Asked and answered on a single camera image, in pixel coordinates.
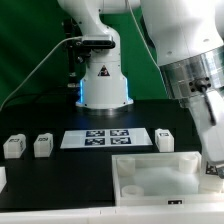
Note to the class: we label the white sheet with fiducial tags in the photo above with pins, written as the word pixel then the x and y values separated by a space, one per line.
pixel 105 138

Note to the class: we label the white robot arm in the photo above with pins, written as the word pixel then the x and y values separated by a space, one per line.
pixel 189 56

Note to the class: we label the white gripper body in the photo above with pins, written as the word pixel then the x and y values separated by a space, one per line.
pixel 211 135

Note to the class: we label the white square tabletop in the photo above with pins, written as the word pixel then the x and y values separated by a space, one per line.
pixel 159 179

